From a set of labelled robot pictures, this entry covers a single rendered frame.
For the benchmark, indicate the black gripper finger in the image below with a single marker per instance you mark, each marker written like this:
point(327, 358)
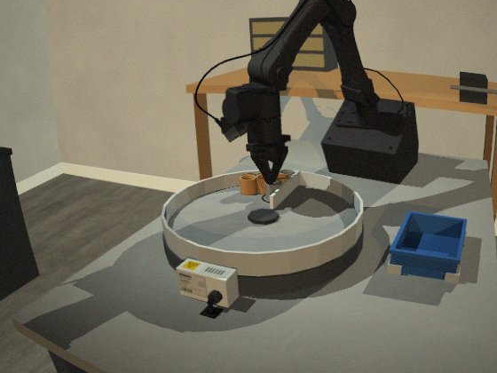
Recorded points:
point(275, 165)
point(267, 167)

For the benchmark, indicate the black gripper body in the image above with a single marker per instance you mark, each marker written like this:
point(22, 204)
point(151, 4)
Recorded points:
point(273, 144)

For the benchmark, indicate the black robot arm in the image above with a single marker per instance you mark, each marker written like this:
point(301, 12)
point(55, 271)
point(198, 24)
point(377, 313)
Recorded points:
point(269, 69)

